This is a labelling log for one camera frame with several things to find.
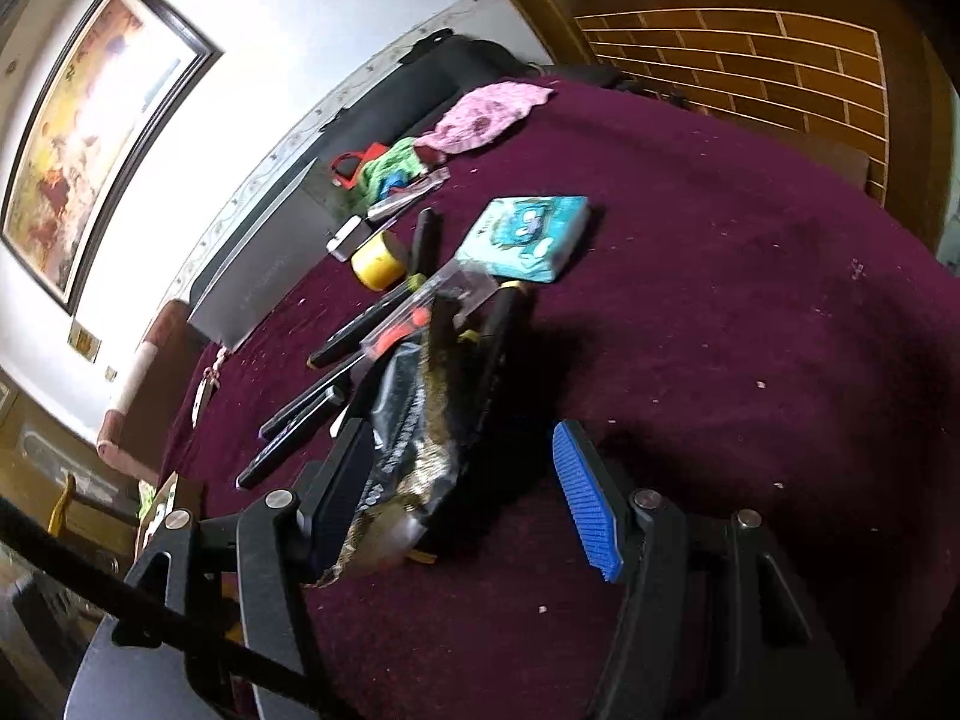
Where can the black tool with yellow trim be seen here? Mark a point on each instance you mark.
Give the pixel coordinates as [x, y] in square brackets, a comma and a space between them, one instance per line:
[506, 330]

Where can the brown board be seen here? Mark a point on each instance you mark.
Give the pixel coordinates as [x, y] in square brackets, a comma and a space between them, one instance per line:
[817, 154]

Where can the black sofa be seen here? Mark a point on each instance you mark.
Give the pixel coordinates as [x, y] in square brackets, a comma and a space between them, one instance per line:
[420, 90]

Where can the yellow tape roll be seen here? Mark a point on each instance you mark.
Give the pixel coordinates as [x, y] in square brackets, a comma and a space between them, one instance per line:
[371, 262]

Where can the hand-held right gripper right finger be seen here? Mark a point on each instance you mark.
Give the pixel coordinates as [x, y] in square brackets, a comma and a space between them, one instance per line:
[589, 506]

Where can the blue plastic piece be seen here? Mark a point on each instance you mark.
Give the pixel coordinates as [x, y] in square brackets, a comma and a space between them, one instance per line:
[390, 184]

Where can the black marker with yellow band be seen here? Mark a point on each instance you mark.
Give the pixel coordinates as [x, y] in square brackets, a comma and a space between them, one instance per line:
[352, 334]

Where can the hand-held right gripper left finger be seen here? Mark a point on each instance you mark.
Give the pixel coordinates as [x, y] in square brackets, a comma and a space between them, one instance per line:
[341, 499]

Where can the wooden cabinet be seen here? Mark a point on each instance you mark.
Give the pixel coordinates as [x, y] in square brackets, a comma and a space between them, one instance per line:
[45, 457]

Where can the clear plastic box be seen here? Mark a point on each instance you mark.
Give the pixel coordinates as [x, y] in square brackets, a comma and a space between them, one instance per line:
[465, 281]

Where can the framed landscape painting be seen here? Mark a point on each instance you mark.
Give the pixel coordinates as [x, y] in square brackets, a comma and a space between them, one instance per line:
[97, 127]

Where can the grey flat box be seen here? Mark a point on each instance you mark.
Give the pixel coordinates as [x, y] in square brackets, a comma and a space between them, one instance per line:
[255, 270]

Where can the silver tube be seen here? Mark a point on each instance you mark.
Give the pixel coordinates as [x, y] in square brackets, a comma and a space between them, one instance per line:
[405, 199]

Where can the teal tissue pack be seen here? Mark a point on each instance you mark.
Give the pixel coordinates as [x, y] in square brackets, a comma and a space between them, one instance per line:
[525, 240]

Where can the maroon tablecloth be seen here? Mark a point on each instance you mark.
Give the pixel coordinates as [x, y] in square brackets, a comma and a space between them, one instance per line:
[712, 315]

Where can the maroon and white armchair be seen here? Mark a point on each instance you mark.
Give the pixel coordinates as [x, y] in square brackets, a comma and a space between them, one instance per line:
[150, 390]

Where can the pink patterned cloth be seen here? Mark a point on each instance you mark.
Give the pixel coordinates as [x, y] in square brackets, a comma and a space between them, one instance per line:
[480, 120]

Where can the black and gold foil packet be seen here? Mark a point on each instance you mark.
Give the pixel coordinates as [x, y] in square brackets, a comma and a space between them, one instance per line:
[420, 450]

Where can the green cloth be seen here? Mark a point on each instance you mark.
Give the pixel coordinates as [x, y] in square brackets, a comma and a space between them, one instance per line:
[394, 161]

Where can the small white box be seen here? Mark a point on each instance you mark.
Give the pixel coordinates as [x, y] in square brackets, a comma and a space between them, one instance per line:
[346, 236]

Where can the yellow wooden chair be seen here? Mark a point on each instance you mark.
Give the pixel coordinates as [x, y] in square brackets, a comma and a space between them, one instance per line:
[60, 502]

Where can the wooden brick-pattern counter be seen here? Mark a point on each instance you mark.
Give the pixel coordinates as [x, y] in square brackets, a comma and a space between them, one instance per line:
[750, 67]

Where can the red bag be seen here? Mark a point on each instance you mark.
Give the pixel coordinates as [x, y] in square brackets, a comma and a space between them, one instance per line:
[373, 151]

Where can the gold wall plaque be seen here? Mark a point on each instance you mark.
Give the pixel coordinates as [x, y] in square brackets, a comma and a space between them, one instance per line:
[84, 340]

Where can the black pen with green cap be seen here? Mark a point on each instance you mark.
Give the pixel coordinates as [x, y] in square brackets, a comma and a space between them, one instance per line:
[425, 240]

